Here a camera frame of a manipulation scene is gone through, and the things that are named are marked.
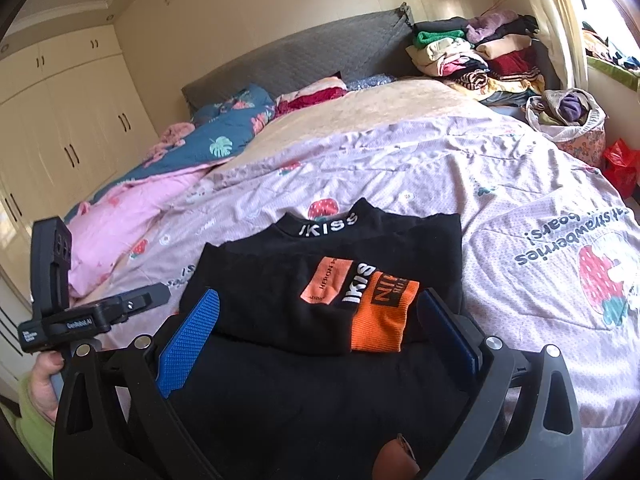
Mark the pink quilt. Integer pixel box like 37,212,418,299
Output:
62,162,221,301

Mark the person's left forearm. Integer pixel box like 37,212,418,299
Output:
12,375,56,476

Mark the grey quilted headboard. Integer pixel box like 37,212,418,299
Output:
181,2,416,116

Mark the person's left hand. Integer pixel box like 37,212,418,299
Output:
29,347,68,423

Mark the floral cloth on windowsill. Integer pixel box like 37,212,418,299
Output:
582,20,640,78

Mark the blue patterned pillow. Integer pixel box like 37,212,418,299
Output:
347,74,398,92

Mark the red plastic bag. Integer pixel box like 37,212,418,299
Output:
602,139,640,201

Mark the cream wardrobe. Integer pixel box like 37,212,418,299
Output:
0,25,161,311

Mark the cream curtain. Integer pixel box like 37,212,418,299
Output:
515,0,591,91

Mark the floral bag of clothes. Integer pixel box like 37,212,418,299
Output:
525,87,608,166

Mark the beige blanket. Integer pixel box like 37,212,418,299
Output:
240,80,496,166

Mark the pile of folded clothes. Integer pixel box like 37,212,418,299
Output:
405,9,548,106

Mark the person's right hand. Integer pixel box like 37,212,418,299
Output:
372,432,422,480

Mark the pink strawberry printed duvet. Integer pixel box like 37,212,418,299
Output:
65,80,640,471

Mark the blue floral quilt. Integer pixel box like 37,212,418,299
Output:
120,84,277,186

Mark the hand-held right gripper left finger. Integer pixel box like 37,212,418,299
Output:
52,287,226,480

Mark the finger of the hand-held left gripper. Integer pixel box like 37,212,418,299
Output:
97,282,172,330

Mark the red and pink cloth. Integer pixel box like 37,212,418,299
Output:
275,76,348,116

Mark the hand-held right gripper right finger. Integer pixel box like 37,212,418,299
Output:
417,287,586,480

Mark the black sweater with orange cuffs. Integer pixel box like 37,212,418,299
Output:
167,197,473,480

